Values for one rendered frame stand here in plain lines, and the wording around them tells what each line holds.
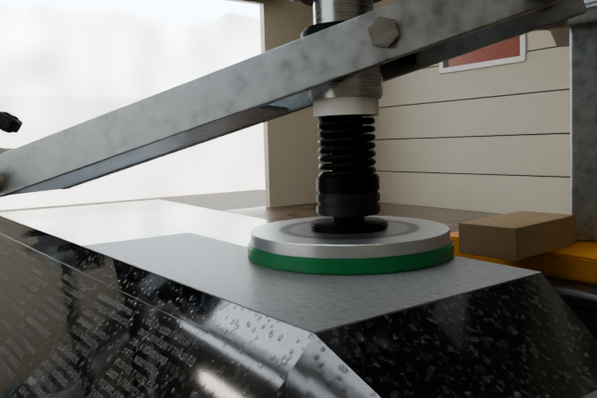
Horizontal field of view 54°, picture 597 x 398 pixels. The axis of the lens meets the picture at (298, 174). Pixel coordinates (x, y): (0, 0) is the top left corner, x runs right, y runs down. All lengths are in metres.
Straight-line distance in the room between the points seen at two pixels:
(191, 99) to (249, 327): 0.29
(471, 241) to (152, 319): 0.58
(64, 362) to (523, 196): 7.22
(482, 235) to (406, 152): 7.92
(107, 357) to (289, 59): 0.32
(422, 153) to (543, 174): 1.93
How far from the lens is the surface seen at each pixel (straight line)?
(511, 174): 7.71
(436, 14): 0.56
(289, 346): 0.39
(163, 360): 0.48
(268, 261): 0.57
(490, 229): 0.95
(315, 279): 0.52
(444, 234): 0.59
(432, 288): 0.49
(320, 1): 0.62
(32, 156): 0.76
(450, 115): 8.28
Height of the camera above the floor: 0.97
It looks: 3 degrees down
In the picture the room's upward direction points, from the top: 2 degrees counter-clockwise
